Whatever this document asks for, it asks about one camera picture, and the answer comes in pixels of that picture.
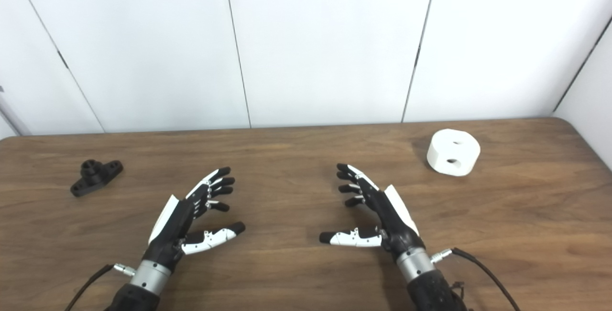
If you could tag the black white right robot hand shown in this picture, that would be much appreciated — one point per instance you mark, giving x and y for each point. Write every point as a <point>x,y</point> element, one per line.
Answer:
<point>394,222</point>

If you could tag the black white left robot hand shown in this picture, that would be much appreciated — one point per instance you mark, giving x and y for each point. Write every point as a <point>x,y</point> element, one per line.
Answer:
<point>169,225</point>

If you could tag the round white piece with holes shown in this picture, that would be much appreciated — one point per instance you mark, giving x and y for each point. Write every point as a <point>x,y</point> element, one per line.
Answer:
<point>440,150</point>

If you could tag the black flanged holder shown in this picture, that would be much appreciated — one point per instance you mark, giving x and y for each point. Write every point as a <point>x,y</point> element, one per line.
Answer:
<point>93,174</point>

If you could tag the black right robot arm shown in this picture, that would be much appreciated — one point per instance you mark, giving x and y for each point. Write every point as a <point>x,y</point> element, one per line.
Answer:
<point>416,265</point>

